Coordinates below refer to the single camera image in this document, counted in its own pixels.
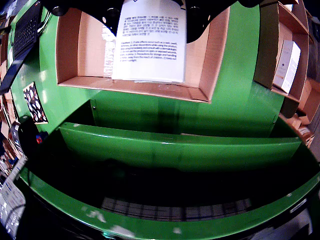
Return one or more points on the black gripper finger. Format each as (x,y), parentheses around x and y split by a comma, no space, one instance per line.
(200,15)
(95,7)

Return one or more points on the cow print carton box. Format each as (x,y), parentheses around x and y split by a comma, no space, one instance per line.
(150,65)

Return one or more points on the shallow cardboard tray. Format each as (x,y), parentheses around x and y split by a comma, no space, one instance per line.
(87,50)

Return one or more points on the divided cardboard box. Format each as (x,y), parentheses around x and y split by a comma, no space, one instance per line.
(265,50)

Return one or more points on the white product box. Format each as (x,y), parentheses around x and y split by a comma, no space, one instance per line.
(287,67)

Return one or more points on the black keyboard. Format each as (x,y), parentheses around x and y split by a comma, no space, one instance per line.
(25,37)

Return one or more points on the green metal shelf unit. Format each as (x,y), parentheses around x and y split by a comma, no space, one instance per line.
(175,155)

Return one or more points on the black device red mark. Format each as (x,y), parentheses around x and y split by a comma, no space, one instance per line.
(27,135)

